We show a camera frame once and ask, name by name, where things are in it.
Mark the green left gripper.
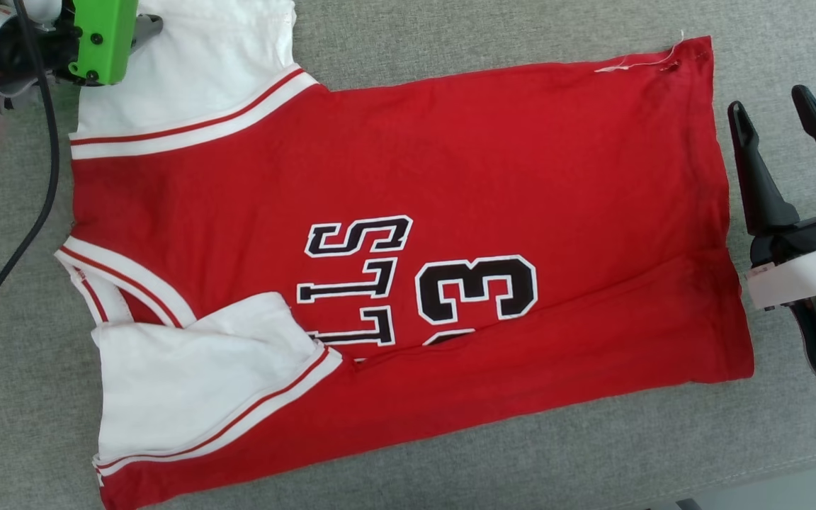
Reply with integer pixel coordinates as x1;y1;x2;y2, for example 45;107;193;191
67;0;165;86

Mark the red white basketball jersey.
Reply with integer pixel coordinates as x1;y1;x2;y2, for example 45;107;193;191
54;0;757;510

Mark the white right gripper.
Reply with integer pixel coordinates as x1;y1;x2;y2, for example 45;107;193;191
727;84;816;311

